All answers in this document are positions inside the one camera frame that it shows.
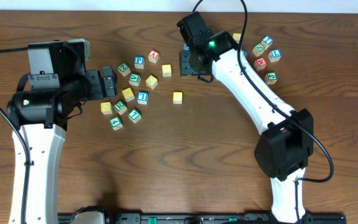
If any yellow block lower left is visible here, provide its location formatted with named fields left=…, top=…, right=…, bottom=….
left=100, top=102, right=112, bottom=114

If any green 4 block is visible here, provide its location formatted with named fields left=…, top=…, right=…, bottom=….
left=109, top=116, right=123, bottom=131

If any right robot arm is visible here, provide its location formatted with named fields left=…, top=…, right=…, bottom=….
left=177, top=12, right=313, bottom=223

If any blue P block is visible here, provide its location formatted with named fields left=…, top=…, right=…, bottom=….
left=134, top=56, right=145, bottom=69

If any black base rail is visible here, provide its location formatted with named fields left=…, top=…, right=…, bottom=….
left=57, top=207, right=347, bottom=224

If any yellow block top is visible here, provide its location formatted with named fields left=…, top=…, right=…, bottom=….
left=232, top=33, right=242, bottom=42

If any yellow O block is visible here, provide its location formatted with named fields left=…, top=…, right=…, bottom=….
left=145, top=75, right=158, bottom=89

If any blue 2 block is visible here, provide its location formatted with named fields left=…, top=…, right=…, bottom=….
left=260, top=35, right=273, bottom=49

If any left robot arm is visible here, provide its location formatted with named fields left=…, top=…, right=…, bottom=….
left=7, top=39, right=117, bottom=223

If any green R block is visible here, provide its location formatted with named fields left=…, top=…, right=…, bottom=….
left=113, top=100, right=127, bottom=115

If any red W block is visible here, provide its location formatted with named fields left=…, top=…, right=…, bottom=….
left=254, top=57, right=267, bottom=71

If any yellow C block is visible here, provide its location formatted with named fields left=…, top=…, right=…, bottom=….
left=173, top=91, right=183, bottom=104

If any green V block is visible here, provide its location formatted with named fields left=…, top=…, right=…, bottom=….
left=129, top=73, right=141, bottom=86

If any green 7 block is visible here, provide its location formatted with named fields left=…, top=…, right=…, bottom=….
left=128, top=108, right=142, bottom=123

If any yellow K block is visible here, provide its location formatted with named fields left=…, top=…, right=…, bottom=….
left=122, top=88, right=135, bottom=102

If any yellow S block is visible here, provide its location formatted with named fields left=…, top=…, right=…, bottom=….
left=162, top=64, right=172, bottom=77

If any red A block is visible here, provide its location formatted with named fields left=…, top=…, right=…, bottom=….
left=148, top=50, right=160, bottom=63

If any green Z block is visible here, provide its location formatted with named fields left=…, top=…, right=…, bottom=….
left=117, top=62, right=131, bottom=77

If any green N block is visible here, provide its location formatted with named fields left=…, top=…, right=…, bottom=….
left=252, top=43, right=265, bottom=57

